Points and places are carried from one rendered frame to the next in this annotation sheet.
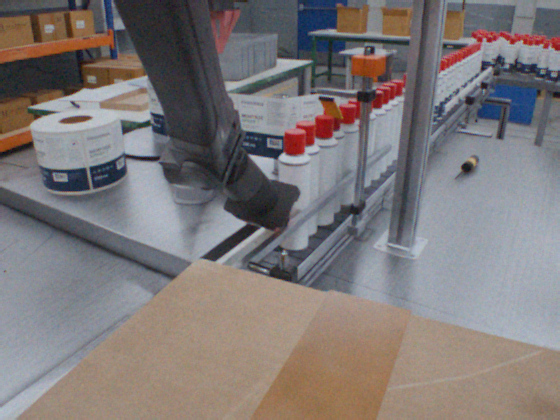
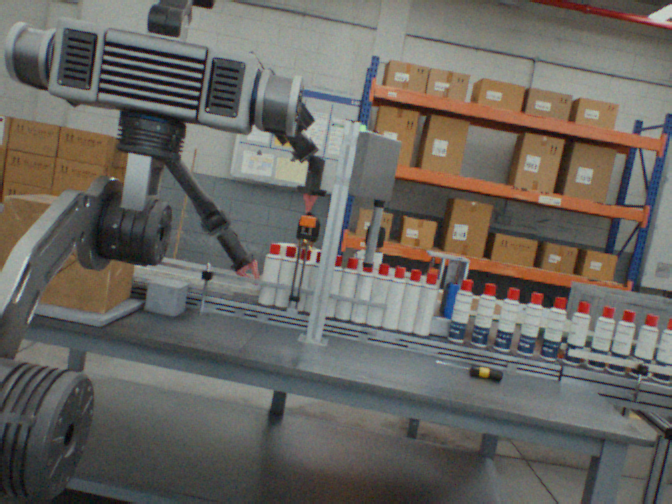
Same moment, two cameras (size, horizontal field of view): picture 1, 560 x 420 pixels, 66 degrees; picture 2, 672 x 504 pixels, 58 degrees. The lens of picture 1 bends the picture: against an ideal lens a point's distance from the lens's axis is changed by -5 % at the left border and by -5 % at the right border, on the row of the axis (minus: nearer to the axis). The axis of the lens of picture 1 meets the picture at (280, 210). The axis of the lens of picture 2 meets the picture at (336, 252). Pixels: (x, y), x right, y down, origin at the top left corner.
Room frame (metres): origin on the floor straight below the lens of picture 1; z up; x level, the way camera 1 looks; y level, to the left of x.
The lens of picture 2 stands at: (-0.08, -1.86, 1.29)
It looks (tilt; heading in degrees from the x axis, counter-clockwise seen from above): 6 degrees down; 62
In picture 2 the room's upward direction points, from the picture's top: 10 degrees clockwise
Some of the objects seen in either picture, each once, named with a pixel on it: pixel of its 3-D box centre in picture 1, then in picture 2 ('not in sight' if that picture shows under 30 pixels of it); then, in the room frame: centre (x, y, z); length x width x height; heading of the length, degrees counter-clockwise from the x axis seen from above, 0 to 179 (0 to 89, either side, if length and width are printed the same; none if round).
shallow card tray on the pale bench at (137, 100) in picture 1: (141, 98); (471, 303); (2.15, 0.67, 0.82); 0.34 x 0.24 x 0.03; 160
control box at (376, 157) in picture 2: not in sight; (367, 166); (0.85, -0.22, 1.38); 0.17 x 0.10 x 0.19; 24
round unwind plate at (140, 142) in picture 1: (168, 140); not in sight; (1.26, 0.33, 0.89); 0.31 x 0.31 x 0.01
